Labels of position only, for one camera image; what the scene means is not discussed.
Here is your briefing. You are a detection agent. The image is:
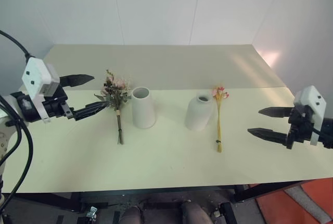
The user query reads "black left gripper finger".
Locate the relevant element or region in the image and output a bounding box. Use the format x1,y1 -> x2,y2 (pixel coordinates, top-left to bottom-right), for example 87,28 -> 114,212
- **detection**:
73,100 -> 108,122
59,74 -> 95,88

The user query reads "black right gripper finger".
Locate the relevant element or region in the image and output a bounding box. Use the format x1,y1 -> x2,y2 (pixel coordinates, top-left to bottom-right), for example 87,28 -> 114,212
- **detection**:
247,128 -> 289,147
258,107 -> 295,119

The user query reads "white narrow-neck bottle vase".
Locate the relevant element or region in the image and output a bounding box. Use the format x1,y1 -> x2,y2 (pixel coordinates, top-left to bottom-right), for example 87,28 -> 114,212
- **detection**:
184,93 -> 214,131

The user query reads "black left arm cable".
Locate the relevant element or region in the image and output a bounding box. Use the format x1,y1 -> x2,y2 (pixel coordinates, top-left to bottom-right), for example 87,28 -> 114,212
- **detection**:
0,30 -> 34,212

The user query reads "dark rounded robot foot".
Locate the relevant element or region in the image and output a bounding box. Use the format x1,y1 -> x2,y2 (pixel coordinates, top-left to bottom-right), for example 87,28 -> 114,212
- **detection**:
119,206 -> 143,224
181,201 -> 214,224

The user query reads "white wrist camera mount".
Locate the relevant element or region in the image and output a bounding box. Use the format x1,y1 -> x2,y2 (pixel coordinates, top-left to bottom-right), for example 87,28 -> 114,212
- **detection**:
21,57 -> 60,124
293,85 -> 327,146

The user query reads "yellow-stem pink flower bunch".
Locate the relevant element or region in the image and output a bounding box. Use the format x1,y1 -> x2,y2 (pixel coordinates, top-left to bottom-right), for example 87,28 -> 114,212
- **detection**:
211,84 -> 230,153

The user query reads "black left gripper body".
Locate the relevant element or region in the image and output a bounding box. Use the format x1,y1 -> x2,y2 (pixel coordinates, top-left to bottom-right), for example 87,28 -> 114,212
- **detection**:
41,85 -> 76,121

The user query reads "pink dried flower bouquet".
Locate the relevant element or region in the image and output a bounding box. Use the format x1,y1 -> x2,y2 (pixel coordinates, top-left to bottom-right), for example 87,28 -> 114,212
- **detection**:
94,69 -> 132,146

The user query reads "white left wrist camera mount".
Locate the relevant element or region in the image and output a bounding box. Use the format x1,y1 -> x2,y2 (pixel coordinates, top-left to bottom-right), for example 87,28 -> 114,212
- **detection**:
21,57 -> 60,124

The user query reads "black table frame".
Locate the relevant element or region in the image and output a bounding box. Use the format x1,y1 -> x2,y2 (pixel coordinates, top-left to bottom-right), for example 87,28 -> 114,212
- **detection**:
10,180 -> 313,224

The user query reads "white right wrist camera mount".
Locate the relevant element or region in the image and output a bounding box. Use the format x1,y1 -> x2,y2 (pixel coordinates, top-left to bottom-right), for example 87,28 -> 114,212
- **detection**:
293,85 -> 327,146

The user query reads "orange floor mat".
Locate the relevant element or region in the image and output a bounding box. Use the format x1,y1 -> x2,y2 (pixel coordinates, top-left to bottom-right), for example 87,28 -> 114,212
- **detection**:
249,177 -> 333,224

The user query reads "white conical open vase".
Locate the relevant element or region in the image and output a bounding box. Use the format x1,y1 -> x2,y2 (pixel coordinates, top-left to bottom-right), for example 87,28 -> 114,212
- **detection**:
131,86 -> 156,129

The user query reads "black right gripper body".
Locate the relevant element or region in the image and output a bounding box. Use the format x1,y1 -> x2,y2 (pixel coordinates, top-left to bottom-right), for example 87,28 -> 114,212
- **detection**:
285,107 -> 317,150

